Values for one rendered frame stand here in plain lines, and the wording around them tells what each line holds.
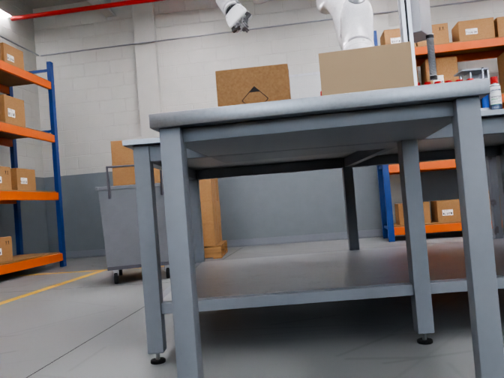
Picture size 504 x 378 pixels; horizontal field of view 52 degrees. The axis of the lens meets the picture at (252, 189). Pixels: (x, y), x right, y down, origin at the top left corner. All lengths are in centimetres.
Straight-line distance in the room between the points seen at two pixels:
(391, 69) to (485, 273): 72
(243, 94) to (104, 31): 602
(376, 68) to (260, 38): 568
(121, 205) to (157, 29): 397
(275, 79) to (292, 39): 523
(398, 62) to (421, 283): 79
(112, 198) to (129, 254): 48
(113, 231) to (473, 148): 333
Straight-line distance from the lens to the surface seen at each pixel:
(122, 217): 430
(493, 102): 277
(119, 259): 434
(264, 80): 214
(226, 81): 216
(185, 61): 753
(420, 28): 257
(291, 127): 143
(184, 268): 145
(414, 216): 197
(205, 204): 570
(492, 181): 392
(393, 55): 180
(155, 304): 197
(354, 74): 178
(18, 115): 625
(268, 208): 705
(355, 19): 207
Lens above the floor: 55
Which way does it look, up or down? 2 degrees up
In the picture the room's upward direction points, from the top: 5 degrees counter-clockwise
